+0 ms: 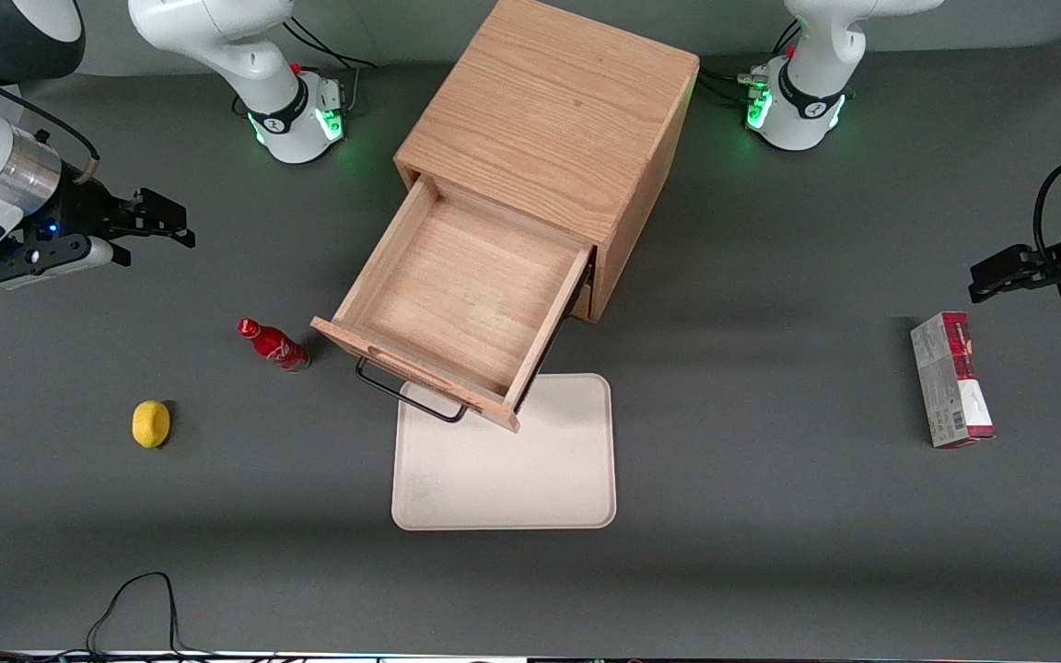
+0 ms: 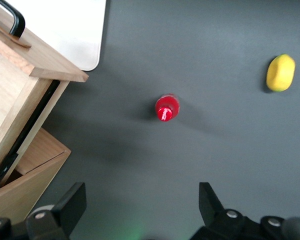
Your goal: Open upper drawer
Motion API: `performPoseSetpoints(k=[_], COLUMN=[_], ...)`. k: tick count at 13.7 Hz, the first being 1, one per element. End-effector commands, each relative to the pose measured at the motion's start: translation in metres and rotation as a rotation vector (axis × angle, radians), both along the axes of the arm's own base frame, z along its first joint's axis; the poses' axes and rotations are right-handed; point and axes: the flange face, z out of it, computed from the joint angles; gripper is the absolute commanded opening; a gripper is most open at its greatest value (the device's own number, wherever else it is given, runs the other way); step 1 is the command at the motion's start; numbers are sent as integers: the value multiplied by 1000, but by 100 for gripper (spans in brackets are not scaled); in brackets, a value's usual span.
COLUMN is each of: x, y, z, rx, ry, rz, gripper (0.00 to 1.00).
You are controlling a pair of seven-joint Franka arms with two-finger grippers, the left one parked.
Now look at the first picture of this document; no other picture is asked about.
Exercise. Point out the red plaid cardboard box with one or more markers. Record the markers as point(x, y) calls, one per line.
point(950, 382)

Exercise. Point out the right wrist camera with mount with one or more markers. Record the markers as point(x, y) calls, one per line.
point(38, 261)

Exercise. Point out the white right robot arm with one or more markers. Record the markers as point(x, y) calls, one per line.
point(217, 28)

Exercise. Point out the red cola bottle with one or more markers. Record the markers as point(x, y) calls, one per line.
point(274, 346)

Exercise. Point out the beige plastic tray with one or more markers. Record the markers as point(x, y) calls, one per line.
point(521, 474)

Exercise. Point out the yellow lemon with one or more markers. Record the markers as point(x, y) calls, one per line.
point(151, 424)

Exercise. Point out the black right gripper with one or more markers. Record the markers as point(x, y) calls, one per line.
point(82, 208)

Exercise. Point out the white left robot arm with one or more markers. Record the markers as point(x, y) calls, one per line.
point(807, 55)

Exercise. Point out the oak wooden drawer cabinet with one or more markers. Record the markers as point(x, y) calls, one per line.
point(549, 101)

